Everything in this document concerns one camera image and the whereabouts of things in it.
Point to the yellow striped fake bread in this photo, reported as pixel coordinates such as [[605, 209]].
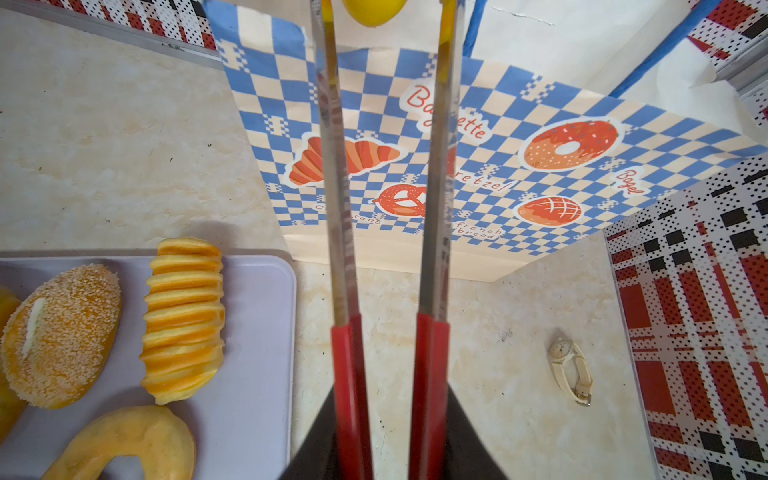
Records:
[[373, 13]]

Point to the ring shaped fake bread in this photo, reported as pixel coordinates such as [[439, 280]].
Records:
[[163, 443]]

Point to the oval fake bread centre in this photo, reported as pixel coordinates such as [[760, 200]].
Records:
[[12, 405]]

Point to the blue checkered paper bag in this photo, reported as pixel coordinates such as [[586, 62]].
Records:
[[539, 164]]

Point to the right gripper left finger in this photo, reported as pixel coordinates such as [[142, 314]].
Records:
[[317, 458]]

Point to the lilac tray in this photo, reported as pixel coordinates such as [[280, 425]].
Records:
[[241, 420]]

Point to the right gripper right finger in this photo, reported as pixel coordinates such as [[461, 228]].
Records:
[[466, 458]]

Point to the red handled metal tongs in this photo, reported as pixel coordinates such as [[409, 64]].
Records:
[[430, 389]]

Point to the sugared fake bread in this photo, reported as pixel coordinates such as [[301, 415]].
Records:
[[66, 329]]

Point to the ridged fake bread top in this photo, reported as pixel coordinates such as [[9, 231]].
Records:
[[182, 347]]

